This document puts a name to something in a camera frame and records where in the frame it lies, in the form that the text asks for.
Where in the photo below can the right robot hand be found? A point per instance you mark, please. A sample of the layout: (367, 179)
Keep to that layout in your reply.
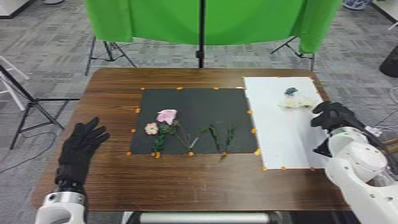
(335, 116)

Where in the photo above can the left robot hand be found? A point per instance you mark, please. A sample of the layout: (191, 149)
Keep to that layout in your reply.
(81, 153)

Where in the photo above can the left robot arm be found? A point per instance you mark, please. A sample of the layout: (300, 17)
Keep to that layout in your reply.
(60, 208)

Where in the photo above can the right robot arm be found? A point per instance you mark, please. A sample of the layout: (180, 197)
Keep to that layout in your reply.
(362, 170)

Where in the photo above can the white flower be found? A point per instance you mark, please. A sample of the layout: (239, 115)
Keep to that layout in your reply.
(296, 102)

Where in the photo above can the white sheet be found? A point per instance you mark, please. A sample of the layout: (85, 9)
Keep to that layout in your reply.
(278, 133)

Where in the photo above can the blue flower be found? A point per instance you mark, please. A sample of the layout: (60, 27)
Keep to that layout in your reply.
(291, 90)

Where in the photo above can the small pink flower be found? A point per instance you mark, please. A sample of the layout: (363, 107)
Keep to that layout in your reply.
(152, 128)

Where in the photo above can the black tripod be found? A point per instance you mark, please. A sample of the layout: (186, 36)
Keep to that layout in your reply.
(29, 103)

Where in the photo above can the green sprig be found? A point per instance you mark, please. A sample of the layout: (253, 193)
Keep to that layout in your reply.
(214, 135)
(230, 135)

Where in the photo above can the large pink flower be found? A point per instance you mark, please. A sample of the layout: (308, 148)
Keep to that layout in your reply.
(168, 116)

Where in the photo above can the black backdrop stand legs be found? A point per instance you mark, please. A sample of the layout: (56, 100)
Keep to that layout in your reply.
(109, 50)
(294, 46)

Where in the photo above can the dark mat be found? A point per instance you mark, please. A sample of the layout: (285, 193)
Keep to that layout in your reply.
(202, 106)

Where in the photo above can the pale grey bar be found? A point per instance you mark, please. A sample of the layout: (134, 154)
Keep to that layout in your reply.
(202, 218)

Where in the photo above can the black stand pole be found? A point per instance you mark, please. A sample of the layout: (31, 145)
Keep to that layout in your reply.
(202, 33)

